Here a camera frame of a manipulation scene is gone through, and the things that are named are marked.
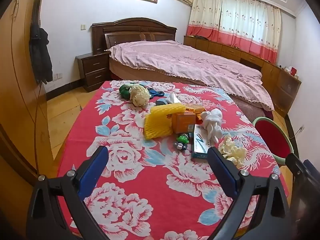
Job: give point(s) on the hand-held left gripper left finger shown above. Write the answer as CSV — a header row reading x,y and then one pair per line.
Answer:
x,y
92,171

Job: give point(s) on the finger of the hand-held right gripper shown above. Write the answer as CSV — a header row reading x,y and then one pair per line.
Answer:
x,y
296,165

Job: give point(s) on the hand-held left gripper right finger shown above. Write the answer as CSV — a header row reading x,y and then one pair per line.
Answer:
x,y
222,172

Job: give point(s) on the white and blue box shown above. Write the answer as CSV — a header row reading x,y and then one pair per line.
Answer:
x,y
200,143

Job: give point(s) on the red bin with green rim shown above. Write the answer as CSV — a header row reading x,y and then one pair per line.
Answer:
x,y
271,137

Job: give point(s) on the white tissue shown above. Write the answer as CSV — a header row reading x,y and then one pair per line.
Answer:
x,y
212,122

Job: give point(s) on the orange box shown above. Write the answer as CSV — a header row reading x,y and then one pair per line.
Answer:
x,y
182,122

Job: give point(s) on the yellow foam net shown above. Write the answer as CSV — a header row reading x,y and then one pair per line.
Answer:
x,y
158,122

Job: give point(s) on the red floral tablecloth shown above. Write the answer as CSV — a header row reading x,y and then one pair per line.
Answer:
x,y
140,180

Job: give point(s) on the green figurine toy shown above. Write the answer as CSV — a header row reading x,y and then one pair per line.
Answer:
x,y
182,141

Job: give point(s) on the green pepper toy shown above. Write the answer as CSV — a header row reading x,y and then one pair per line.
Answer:
x,y
124,91

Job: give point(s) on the long wooden cabinet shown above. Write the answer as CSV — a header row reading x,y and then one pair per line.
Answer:
x,y
275,77

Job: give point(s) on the red box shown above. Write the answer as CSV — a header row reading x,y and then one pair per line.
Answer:
x,y
293,70

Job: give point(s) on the blue fidget spinner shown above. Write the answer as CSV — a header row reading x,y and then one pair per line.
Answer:
x,y
156,93

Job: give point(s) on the dark wooden nightstand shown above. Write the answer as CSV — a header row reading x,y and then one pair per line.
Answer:
x,y
93,70

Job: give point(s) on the bed with pink cover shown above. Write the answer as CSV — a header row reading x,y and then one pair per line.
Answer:
x,y
190,65

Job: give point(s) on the black jacket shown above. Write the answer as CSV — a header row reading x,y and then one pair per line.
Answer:
x,y
40,55

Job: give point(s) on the wooden wardrobe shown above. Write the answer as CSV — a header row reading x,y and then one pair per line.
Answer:
x,y
15,67

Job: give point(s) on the dark wooden headboard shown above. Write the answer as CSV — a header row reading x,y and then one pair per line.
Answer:
x,y
130,31

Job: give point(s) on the cream and red curtain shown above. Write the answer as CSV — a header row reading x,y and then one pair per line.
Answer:
x,y
237,22

